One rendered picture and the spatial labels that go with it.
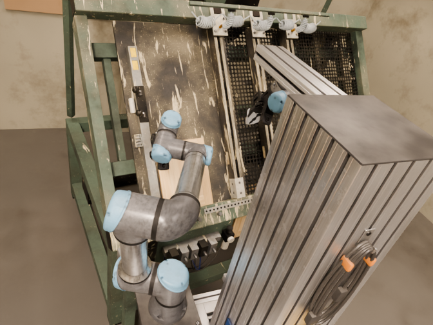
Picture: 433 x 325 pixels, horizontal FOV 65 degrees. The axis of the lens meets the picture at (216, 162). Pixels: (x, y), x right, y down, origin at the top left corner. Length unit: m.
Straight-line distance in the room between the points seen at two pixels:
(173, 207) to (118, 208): 0.14
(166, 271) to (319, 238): 0.70
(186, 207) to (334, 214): 0.42
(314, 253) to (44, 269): 2.40
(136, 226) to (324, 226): 0.47
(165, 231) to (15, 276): 2.10
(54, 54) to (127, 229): 3.18
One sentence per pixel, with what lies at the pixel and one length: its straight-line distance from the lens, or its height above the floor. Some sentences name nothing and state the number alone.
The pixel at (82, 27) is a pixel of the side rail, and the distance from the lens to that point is 1.98.
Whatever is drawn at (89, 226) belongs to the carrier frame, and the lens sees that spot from 2.89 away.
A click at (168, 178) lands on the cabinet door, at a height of 1.05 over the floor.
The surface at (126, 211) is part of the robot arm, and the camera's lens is 0.91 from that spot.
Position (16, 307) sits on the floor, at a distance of 2.77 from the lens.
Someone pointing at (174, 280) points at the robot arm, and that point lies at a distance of 1.27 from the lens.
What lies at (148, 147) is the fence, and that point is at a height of 1.21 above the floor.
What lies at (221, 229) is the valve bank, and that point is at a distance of 2.18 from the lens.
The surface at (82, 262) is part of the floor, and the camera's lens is 2.90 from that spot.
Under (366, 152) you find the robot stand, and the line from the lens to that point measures 0.64.
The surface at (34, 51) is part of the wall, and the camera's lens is 3.96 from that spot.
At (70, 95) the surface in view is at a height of 1.04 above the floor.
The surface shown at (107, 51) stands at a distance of 2.06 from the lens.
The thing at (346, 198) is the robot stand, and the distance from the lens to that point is 0.65.
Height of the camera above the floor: 2.31
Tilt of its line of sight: 35 degrees down
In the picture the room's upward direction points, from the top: 13 degrees clockwise
